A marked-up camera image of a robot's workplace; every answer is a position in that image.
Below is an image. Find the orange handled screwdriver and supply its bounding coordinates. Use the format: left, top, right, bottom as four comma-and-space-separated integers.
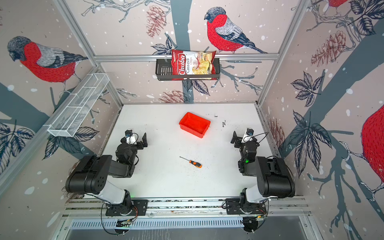
180, 157, 202, 169

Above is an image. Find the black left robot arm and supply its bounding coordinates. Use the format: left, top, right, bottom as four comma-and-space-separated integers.
65, 130, 148, 217

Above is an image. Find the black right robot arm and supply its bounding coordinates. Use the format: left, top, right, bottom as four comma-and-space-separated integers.
222, 129, 296, 218

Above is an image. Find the red plastic bin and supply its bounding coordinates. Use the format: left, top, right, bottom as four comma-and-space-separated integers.
179, 112, 211, 139

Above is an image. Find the red cassava chips bag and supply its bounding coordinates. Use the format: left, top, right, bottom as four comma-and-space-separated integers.
171, 50, 219, 80

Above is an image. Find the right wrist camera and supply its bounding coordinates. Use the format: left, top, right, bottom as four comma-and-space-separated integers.
242, 128, 254, 143

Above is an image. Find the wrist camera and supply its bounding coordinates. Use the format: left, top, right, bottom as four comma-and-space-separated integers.
242, 128, 254, 143
125, 130, 133, 144

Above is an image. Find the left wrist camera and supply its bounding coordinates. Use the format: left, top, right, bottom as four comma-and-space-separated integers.
125, 130, 133, 144

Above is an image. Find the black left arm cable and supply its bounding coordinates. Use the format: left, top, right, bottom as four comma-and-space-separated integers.
100, 202, 139, 236

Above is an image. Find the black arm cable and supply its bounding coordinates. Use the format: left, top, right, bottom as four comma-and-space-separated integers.
100, 202, 139, 236
241, 206, 269, 234

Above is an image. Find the white wire mesh shelf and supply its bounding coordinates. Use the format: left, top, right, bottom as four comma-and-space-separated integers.
48, 73, 110, 137

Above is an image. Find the black wall basket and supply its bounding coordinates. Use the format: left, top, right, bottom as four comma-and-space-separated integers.
155, 59, 221, 81

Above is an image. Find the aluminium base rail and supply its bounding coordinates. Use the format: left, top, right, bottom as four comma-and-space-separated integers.
61, 197, 312, 219

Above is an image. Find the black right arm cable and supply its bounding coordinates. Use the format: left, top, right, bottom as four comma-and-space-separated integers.
241, 206, 269, 234

